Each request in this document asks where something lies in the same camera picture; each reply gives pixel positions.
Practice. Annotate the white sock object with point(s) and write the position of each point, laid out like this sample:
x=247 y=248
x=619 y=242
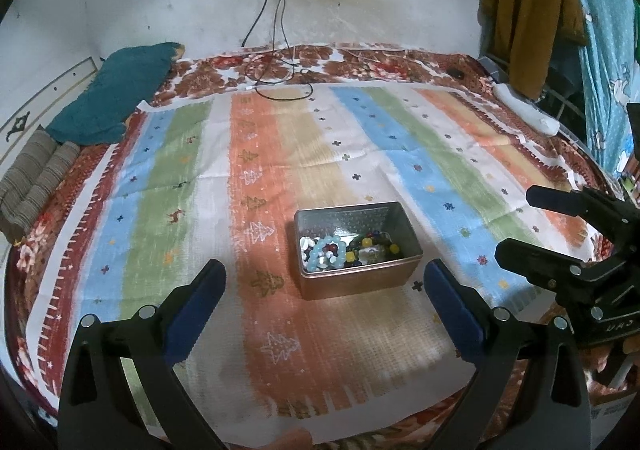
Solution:
x=525 y=108

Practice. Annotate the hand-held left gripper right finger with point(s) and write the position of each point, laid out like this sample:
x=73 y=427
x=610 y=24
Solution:
x=452 y=310

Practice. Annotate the teal pillow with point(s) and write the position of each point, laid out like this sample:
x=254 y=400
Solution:
x=115 y=90

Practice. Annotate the cardboard box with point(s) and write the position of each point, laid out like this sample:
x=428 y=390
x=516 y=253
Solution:
x=612 y=415

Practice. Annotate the metal tin box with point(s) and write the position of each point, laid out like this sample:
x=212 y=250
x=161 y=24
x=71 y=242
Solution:
x=360 y=280

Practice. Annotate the grey striped folded blanket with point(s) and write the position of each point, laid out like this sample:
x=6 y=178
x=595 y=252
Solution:
x=35 y=175

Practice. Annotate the teal printed cloth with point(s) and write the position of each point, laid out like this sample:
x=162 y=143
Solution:
x=607 y=50

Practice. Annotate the colourful striped mat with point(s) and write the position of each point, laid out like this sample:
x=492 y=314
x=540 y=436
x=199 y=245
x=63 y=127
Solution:
x=280 y=150

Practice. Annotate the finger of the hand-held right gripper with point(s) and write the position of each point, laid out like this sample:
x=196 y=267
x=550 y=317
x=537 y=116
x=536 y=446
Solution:
x=535 y=262
x=565 y=200

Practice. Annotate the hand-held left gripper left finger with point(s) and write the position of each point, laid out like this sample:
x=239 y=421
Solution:
x=200 y=310

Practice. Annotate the brown hanging garment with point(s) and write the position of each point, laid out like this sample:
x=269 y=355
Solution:
x=530 y=15

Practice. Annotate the white headboard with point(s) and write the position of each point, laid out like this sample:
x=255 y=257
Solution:
x=45 y=95

